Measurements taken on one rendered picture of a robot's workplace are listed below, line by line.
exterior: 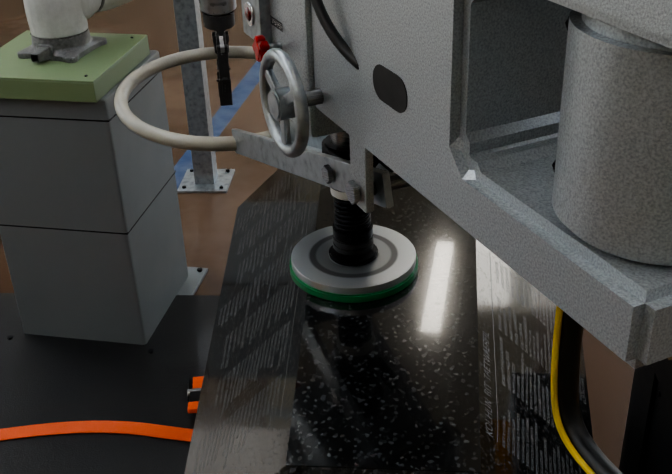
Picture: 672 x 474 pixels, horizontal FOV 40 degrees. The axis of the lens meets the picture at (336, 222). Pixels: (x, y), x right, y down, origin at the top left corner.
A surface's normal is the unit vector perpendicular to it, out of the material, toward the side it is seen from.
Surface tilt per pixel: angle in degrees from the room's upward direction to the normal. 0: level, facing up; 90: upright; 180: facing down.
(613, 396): 0
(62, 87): 90
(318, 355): 0
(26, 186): 90
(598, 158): 90
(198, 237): 0
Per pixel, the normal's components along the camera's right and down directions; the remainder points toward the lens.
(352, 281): -0.04, -0.87
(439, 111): -0.91, 0.23
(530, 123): 0.28, -0.31
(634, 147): -0.55, 0.43
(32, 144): -0.19, 0.49
